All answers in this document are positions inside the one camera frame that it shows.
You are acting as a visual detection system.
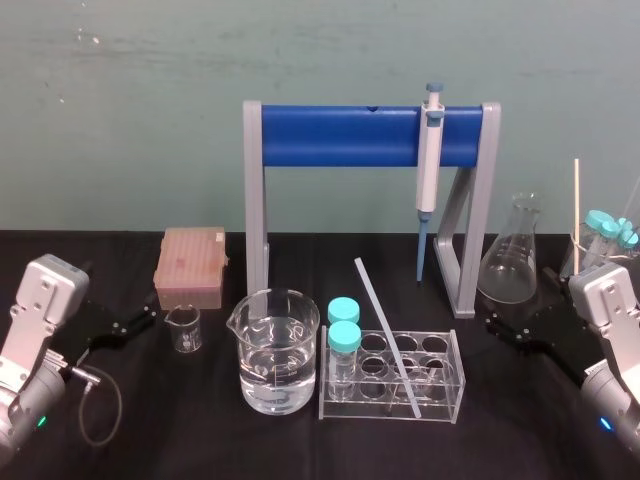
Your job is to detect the pink pipette tip box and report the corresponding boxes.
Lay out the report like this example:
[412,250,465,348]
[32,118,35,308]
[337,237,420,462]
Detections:
[153,227,228,311]

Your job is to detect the glass conical flask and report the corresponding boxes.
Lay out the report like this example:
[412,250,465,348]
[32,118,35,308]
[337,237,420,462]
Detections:
[476,192,545,305]

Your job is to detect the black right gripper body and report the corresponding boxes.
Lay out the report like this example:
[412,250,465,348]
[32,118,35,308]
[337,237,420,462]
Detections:
[528,293,609,382]

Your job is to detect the thin wooden stick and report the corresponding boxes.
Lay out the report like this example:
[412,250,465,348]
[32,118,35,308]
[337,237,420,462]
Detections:
[572,158,582,277]

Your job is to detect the blue and grey pipette stand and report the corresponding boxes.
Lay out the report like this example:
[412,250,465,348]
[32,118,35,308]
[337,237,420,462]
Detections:
[242,99,502,319]

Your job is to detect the thin clear glass rod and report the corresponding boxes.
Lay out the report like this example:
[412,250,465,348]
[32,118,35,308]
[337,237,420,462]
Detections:
[620,175,640,225]

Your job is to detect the small glass beaker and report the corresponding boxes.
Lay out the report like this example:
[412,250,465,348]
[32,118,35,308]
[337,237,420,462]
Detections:
[163,305,203,355]

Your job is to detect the glass beaker holding vials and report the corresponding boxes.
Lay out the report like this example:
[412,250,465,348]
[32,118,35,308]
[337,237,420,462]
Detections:
[559,228,640,282]

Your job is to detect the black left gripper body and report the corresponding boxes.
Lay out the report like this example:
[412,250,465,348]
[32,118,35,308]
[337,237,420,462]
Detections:
[51,298,127,370]

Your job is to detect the thin dark wrist cable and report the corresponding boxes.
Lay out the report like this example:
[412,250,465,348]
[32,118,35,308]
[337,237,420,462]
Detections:
[68,365,125,447]

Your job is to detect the clear acrylic tube rack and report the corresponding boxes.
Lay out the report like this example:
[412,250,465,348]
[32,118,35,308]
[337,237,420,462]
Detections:
[315,324,467,424]

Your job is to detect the clear glass stirring rod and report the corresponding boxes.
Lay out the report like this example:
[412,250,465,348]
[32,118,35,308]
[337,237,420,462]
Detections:
[354,257,422,418]

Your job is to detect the teal-capped clear vial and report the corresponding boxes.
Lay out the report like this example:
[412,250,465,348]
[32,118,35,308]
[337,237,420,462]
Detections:
[327,296,362,324]
[616,217,640,259]
[326,320,363,402]
[601,218,622,261]
[584,209,615,271]

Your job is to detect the black table cloth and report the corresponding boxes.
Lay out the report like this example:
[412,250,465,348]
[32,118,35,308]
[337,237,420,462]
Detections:
[0,228,640,480]

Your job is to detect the white and blue pipette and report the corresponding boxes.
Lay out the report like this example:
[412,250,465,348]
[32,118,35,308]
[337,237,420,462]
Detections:
[415,82,448,288]

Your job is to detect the large glass beaker with water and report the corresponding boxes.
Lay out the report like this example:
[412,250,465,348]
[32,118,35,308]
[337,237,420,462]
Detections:
[225,287,322,416]

